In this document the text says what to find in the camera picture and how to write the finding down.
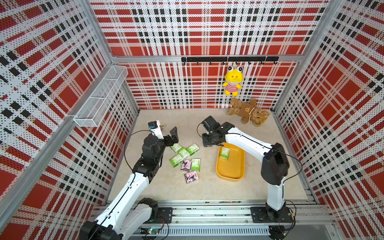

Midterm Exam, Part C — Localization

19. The green tissue pack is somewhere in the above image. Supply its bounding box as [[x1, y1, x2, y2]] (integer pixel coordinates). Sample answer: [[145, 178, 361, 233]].
[[170, 154, 184, 168], [170, 143, 183, 153], [178, 148, 191, 159], [187, 143, 200, 156], [191, 158, 201, 172], [219, 147, 231, 160]]

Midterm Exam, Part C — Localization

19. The yellow storage tray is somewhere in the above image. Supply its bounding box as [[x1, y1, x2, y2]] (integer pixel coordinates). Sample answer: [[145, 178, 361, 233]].
[[216, 143, 246, 182]]

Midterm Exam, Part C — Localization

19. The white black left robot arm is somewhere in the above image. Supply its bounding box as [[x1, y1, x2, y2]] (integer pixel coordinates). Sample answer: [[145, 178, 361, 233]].
[[79, 122, 179, 240]]

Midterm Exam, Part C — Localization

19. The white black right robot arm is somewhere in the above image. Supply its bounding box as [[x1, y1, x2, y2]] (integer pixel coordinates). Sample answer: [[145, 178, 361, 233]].
[[201, 121, 290, 222]]

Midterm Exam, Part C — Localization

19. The pink tissue pack middle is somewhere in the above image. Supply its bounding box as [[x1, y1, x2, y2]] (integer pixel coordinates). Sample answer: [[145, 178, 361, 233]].
[[181, 159, 192, 172]]

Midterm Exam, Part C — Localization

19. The pink tissue pack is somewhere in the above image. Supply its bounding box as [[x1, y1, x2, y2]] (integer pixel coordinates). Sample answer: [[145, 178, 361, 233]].
[[181, 159, 192, 172], [184, 171, 199, 184]]

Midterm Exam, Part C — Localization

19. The brown teddy bear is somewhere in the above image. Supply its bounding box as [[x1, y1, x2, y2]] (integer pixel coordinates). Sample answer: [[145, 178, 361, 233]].
[[227, 98, 270, 127]]

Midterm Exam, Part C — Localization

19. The pink tissue pack bottom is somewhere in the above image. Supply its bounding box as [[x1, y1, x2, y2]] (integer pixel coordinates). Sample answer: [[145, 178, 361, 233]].
[[184, 171, 199, 184]]

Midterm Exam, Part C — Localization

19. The yellow frog plush toy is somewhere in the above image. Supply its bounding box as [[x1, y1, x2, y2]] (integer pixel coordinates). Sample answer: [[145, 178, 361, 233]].
[[223, 66, 244, 97]]

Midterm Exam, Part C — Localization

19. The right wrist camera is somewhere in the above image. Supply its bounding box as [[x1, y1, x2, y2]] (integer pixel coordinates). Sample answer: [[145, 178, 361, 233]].
[[201, 116, 220, 132]]

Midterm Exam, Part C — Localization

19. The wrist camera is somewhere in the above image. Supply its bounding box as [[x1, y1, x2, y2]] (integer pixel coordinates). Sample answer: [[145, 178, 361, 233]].
[[201, 116, 220, 132], [148, 120, 164, 140]]

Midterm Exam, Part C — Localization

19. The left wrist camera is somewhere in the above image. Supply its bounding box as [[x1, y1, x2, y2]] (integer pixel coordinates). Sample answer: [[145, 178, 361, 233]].
[[148, 120, 164, 140]]

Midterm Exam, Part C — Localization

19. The black hook rail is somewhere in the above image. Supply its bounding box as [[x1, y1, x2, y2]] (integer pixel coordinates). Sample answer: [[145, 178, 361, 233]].
[[181, 56, 279, 63]]

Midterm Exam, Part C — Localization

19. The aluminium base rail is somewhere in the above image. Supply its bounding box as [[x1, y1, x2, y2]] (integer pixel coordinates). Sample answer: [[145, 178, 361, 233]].
[[89, 199, 337, 238]]

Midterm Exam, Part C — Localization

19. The white wire mesh basket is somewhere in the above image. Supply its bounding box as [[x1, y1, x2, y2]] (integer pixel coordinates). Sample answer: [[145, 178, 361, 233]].
[[74, 66, 128, 128]]

